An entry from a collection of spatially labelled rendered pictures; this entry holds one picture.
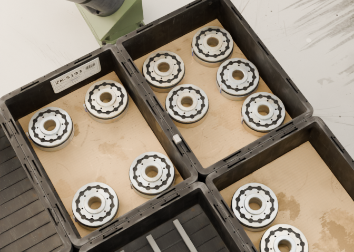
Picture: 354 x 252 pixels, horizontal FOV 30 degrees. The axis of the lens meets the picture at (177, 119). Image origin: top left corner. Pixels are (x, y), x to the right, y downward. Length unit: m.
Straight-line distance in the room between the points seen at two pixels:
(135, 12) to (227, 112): 0.39
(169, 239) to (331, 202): 0.37
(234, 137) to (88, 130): 0.34
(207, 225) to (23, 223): 0.41
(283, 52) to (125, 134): 0.52
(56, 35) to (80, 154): 0.45
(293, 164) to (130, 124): 0.39
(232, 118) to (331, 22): 0.48
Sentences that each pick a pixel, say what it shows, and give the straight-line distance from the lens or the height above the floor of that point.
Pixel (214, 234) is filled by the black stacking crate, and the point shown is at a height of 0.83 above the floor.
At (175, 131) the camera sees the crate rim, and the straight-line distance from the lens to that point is 1.45.
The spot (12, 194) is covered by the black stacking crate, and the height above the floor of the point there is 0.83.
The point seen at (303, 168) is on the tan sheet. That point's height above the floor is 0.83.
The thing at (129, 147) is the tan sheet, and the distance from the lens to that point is 1.54.
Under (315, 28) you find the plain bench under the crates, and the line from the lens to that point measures 1.89.
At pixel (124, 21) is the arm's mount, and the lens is 1.79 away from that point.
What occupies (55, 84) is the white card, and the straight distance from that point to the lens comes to 1.56.
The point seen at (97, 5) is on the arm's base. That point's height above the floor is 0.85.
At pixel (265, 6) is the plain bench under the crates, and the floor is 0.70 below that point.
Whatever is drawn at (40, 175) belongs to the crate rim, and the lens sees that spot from 1.45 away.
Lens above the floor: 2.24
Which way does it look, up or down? 64 degrees down
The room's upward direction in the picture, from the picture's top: 2 degrees counter-clockwise
